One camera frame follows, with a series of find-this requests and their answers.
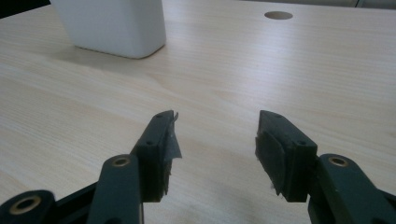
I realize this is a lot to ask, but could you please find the white plastic container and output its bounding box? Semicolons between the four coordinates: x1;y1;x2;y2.
49;0;167;60

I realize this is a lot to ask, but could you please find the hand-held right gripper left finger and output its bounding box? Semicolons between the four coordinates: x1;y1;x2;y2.
129;109;183;203

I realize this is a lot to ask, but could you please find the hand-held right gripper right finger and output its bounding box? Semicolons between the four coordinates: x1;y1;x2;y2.
254;109;318;203

